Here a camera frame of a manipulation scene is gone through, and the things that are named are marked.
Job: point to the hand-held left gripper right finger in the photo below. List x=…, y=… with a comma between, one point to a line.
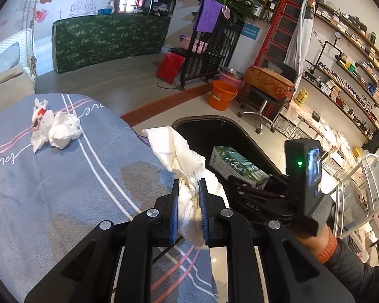
x=204, y=217

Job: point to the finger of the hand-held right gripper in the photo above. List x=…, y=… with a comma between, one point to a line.
x=259, y=205
x=278, y=184

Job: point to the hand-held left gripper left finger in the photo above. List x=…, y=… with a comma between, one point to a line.
x=174, y=214

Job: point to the green and white carton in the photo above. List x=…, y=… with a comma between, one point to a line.
x=233, y=164

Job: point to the white tissue sheet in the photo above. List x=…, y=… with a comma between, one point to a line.
x=177, y=151

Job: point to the black trash bin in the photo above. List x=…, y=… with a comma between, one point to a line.
x=202, y=135

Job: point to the person's right forearm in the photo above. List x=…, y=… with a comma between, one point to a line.
x=350, y=268

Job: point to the black swivel stool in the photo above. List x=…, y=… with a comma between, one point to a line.
x=265, y=110

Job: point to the yellow jar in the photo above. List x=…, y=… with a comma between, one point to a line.
x=302, y=97

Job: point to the orange bucket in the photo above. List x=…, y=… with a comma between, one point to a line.
x=222, y=96

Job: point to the grey striped bed sheet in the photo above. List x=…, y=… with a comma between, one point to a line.
x=66, y=195

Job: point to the pink basin with metal bowl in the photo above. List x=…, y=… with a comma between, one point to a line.
x=232, y=75

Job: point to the white crumpled tissue ball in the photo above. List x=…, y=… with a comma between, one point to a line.
x=64, y=129

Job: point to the white apron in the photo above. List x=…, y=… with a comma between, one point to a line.
x=300, y=38

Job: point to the red bag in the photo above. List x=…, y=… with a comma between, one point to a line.
x=169, y=68

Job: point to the black metal rack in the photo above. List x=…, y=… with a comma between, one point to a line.
x=227, y=44

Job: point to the red ladder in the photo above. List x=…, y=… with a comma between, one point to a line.
x=284, y=28

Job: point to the white and red wrapper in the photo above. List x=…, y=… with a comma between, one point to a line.
x=39, y=123

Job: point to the purple towel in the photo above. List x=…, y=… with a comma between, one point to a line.
x=207, y=14

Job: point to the green patterned mattress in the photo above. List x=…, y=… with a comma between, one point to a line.
x=107, y=41

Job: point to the beige seat cushion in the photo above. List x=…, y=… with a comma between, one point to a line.
x=6, y=94

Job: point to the black box appliance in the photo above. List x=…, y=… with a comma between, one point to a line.
x=160, y=4

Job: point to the white spray bottle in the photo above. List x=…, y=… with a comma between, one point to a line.
x=111, y=4

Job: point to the blue cushion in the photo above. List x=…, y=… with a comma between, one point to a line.
x=3, y=63

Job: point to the wall shelves of bottles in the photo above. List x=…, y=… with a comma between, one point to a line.
x=350, y=79

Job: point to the blue wall sign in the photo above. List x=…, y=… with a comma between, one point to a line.
x=250, y=31

